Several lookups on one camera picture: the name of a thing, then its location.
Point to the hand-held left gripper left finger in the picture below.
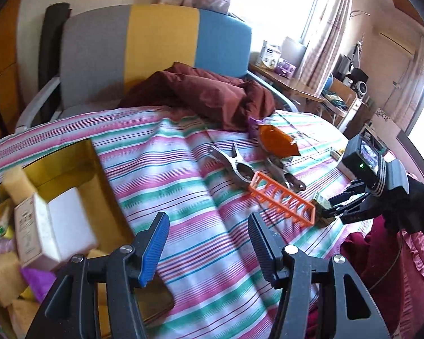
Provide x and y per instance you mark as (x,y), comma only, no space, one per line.
(153,254)

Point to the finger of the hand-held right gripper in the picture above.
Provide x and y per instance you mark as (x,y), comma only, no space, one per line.
(349,192)
(346,207)

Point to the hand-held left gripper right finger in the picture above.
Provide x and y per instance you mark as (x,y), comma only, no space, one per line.
(263,250)

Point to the small olive box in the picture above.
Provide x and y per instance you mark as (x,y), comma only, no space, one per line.
(320,203)
(337,153)

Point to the gold tin box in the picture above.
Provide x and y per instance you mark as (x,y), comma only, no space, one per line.
(77,169)

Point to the pink towel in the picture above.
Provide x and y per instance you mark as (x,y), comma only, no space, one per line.
(1,247)

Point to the person's right hand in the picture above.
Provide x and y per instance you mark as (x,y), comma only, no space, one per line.
(422,201)

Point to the orange plastic rack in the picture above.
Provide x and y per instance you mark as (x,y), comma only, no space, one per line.
(310,215)

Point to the striped blanket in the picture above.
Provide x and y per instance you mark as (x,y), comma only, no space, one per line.
(198,219)

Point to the small metal clamp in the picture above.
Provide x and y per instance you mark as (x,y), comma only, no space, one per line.
(289,180)

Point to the large metal clamp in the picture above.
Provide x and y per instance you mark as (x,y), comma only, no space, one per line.
(240,169)

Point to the white small carton box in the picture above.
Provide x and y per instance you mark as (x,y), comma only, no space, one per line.
(74,219)

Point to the orange brown packet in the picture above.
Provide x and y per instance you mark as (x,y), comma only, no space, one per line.
(277,141)

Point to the pink ruffled cloth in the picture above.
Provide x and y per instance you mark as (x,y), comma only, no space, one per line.
(410,272)

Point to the wooden chair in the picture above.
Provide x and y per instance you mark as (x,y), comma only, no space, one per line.
(346,93)

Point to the black stereo speaker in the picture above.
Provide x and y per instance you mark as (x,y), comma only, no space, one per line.
(358,77)

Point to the purple cloth piece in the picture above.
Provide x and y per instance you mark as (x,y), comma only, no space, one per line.
(39,282)

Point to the small purple wrapper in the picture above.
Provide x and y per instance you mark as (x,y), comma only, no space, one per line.
(253,122)

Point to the wooden desk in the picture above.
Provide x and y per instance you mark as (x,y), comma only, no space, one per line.
(296,84)

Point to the purple box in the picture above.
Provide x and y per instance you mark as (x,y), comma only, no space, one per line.
(286,69)

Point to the grey monitor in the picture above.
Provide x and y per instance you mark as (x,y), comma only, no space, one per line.
(293,51)

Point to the white appliance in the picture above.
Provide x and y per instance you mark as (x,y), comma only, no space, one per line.
(270,54)

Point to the dark red quilt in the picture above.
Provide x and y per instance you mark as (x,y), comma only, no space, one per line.
(205,95)

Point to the window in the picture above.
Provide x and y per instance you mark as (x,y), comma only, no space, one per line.
(275,0)

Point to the grey yellow blue headboard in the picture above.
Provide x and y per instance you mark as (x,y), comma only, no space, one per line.
(162,42)

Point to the black rolled mat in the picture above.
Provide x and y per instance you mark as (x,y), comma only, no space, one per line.
(53,42)

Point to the wooden wardrobe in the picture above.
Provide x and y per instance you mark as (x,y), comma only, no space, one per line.
(0,60)

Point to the grey bed rail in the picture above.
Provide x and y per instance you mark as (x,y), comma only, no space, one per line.
(279,95)
(39,100)

